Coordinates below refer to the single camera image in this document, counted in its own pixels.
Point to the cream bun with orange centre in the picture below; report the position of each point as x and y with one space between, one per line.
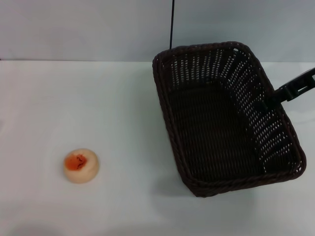
81 169

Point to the black vertical wall strip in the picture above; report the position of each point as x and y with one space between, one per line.
171 22

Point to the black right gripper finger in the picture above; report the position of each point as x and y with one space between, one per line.
281 94

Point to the dark brown woven basket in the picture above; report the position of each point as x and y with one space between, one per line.
209 123

